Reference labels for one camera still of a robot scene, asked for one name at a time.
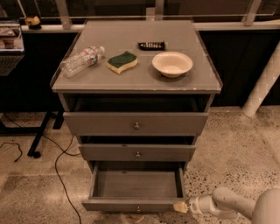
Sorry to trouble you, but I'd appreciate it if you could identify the grey bottom drawer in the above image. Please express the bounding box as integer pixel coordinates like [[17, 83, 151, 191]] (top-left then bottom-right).
[[82, 161, 186, 213]]

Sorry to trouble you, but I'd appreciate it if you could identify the grey drawer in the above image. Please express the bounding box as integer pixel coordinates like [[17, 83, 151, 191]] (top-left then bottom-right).
[[64, 97, 208, 136], [82, 161, 186, 213], [79, 136, 196, 162]]

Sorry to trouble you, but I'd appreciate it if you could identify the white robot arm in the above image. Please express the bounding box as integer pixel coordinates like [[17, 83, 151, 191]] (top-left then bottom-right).
[[173, 187, 280, 224]]

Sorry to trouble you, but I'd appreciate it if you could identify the grey middle drawer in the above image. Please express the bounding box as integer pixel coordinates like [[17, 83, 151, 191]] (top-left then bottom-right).
[[79, 136, 196, 162]]

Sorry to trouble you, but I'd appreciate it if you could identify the grey drawer cabinet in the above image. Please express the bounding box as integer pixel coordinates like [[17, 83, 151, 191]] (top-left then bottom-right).
[[49, 18, 224, 173]]

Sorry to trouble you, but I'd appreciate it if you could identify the grey top drawer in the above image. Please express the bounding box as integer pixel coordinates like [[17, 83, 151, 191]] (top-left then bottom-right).
[[64, 97, 208, 136]]

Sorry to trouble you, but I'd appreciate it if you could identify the white bowl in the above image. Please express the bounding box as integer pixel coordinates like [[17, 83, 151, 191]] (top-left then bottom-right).
[[152, 52, 193, 78]]

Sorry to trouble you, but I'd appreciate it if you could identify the green yellow sponge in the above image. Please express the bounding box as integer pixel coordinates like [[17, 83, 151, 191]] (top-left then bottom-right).
[[107, 51, 137, 74]]

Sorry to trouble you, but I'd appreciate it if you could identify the white diagonal pillar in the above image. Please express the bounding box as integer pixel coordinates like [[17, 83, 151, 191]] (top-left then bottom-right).
[[241, 41, 280, 117]]

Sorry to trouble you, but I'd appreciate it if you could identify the clear plastic water bottle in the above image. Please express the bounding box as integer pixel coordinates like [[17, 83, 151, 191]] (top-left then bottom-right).
[[60, 46, 105, 78]]

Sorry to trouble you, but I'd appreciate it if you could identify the metal window railing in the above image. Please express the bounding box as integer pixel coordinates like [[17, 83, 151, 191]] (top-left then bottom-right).
[[14, 0, 280, 32]]

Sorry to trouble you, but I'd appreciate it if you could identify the open laptop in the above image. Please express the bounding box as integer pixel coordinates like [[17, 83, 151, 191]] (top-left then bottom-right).
[[0, 19, 25, 76]]

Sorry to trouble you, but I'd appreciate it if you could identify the yellow black object on ledge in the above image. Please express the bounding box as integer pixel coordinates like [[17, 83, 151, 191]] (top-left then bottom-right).
[[24, 16, 41, 30]]

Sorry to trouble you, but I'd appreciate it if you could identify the black desk frame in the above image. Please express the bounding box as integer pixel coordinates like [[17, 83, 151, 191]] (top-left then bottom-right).
[[0, 110, 64, 158]]

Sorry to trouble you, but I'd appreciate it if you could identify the black floor cable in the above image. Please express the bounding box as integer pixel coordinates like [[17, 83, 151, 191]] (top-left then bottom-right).
[[3, 113, 83, 224]]

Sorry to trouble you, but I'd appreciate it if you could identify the short black cable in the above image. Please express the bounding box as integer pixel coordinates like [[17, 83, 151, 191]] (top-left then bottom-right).
[[0, 141, 24, 163]]

